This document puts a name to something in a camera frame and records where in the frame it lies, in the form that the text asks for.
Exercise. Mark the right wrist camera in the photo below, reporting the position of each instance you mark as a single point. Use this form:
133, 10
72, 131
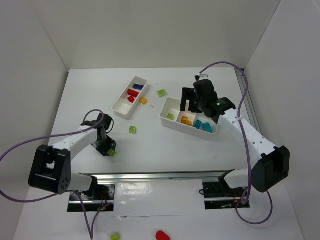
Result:
201, 76

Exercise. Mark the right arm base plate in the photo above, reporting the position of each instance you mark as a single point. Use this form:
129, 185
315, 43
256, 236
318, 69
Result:
218, 196

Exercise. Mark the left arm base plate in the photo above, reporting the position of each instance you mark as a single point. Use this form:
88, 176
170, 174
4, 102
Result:
101, 199

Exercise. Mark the red rounded lego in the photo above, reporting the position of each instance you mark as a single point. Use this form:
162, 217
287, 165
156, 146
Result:
132, 93

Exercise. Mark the aluminium right rail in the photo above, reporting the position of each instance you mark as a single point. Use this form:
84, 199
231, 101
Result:
248, 103

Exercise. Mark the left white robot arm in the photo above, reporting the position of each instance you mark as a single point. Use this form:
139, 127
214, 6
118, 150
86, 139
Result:
52, 165

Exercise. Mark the small yellow lego near tray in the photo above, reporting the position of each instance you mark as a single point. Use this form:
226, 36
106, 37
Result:
143, 100

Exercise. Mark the red rectangular lego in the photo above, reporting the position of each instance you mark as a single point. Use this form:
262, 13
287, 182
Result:
131, 99

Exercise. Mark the red piece outside front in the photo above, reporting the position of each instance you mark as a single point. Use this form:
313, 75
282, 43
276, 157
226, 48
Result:
161, 235

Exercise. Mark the aluminium front rail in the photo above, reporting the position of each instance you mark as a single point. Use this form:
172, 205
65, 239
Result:
153, 176

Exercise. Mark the pale green small lego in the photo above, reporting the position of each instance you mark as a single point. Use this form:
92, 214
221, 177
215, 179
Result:
170, 116

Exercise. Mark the dark blue lego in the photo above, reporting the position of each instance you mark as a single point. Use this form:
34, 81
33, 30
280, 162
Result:
138, 86

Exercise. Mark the orange lego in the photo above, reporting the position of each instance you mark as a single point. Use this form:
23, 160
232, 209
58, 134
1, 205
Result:
184, 119

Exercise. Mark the teal lego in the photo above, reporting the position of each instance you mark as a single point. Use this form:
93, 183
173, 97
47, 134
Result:
197, 124
206, 127

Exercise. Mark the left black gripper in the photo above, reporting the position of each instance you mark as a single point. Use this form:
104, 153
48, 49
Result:
104, 147

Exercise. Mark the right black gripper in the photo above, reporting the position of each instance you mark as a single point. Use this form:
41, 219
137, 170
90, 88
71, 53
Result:
191, 99

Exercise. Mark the aluminium rail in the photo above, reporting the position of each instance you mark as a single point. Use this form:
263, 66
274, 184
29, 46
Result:
153, 176
248, 103

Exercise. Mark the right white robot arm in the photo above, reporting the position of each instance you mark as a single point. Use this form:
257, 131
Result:
268, 163

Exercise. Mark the white divided tray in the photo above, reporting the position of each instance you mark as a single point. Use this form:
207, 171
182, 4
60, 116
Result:
172, 106
122, 107

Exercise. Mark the green lego outside front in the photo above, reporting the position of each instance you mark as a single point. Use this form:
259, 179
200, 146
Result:
115, 236

